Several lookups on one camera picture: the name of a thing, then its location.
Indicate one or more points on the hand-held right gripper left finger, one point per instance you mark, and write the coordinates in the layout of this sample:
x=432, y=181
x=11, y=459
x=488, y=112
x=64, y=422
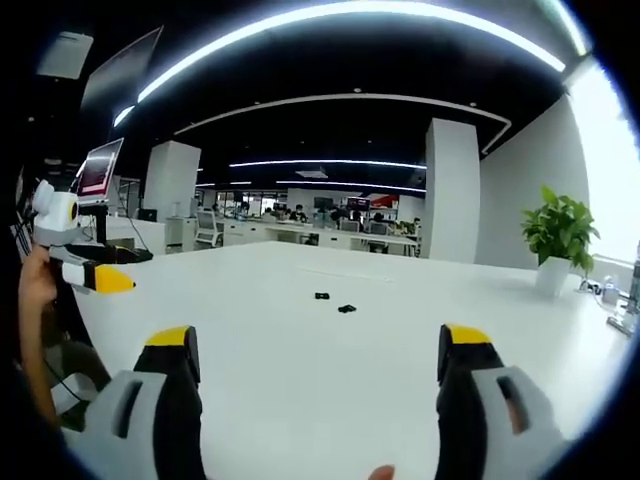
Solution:
x=125, y=415

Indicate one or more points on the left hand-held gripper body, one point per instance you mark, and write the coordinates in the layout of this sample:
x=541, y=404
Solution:
x=56, y=212

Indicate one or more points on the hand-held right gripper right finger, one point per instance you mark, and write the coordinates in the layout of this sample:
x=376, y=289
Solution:
x=480, y=415

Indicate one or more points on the black plastic buckle part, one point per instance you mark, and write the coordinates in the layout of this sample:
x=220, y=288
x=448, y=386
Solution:
x=346, y=309
x=322, y=296

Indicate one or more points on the person's left hand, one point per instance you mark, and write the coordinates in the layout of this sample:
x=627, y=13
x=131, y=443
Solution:
x=35, y=285

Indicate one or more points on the person's right hand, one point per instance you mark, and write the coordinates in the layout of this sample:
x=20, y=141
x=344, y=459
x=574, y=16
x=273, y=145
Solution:
x=383, y=473

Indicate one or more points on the grey worn device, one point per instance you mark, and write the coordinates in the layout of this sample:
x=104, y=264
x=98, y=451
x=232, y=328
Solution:
x=75, y=390

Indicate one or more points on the computer monitor on stand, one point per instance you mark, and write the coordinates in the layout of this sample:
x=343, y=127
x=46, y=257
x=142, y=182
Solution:
x=100, y=172

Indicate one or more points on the white office chair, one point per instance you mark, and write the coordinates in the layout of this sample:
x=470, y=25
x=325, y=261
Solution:
x=210, y=227

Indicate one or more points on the large dark hanging screen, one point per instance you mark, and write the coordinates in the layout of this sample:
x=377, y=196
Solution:
x=120, y=75

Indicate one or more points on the grey ceiling panel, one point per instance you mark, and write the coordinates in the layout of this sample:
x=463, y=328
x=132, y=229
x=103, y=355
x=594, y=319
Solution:
x=65, y=55

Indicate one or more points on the clear bottle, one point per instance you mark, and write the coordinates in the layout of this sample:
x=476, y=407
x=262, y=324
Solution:
x=610, y=290

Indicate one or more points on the row of white desks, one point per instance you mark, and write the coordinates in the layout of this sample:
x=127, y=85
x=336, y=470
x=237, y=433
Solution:
x=290, y=232

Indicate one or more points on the potted green plant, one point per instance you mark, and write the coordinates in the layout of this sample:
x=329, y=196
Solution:
x=560, y=235

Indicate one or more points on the long curved ceiling light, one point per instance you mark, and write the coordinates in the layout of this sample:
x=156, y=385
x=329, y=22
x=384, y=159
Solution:
x=350, y=12

